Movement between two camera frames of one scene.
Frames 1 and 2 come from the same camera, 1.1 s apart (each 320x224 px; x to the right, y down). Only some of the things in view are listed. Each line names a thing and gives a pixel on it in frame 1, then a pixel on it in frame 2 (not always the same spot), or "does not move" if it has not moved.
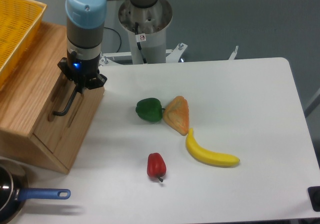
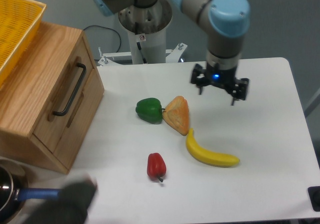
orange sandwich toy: [176, 113] does not move
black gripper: [80, 68] -> [225, 77]
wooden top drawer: [58, 113] does not move
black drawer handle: [61, 113] does not move
